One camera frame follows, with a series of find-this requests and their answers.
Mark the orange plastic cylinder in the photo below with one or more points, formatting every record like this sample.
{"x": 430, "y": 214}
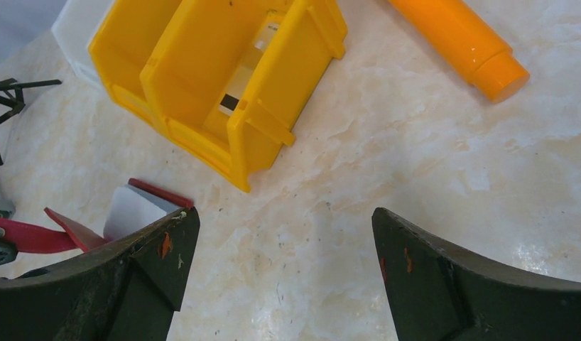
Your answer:
{"x": 476, "y": 52}

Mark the red card holder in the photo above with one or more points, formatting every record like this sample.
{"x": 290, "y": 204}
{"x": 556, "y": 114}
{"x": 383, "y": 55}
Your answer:
{"x": 133, "y": 206}

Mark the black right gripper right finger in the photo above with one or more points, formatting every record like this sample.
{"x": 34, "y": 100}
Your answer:
{"x": 438, "y": 290}

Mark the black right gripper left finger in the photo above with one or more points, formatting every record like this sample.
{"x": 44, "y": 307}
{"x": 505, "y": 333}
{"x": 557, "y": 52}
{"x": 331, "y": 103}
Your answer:
{"x": 129, "y": 289}

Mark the white plastic bin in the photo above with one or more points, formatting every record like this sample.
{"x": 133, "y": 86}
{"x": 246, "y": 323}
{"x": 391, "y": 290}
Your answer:
{"x": 74, "y": 29}

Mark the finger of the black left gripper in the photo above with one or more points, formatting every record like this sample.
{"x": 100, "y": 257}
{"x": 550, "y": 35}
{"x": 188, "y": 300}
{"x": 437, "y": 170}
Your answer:
{"x": 8, "y": 250}

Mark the yellow plastic double bin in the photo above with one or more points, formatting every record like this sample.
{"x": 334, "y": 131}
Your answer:
{"x": 169, "y": 63}

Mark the clear card in yellow bin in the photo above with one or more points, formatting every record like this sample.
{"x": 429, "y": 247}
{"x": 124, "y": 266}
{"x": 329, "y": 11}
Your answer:
{"x": 249, "y": 61}

